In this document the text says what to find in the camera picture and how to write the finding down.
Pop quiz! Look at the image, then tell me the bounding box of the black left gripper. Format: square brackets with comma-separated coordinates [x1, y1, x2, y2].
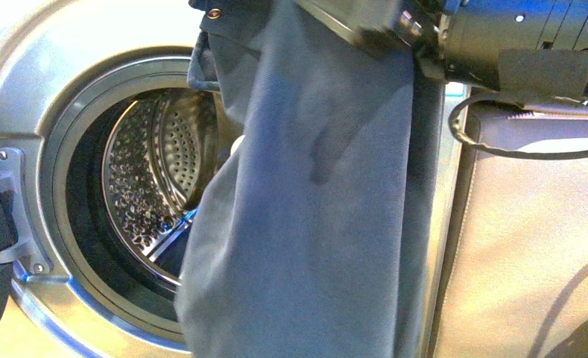
[296, 0, 452, 82]

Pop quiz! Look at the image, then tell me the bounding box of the dark navy blue garment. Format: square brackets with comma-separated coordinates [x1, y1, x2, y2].
[175, 1, 443, 357]

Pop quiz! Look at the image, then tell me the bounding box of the grey front-load washing machine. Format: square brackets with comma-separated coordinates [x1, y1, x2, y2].
[0, 0, 472, 358]

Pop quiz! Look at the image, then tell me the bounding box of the beige fabric sofa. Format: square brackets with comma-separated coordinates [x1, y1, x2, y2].
[428, 101, 588, 358]

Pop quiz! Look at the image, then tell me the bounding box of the black cable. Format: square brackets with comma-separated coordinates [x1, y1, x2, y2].
[447, 91, 588, 161]

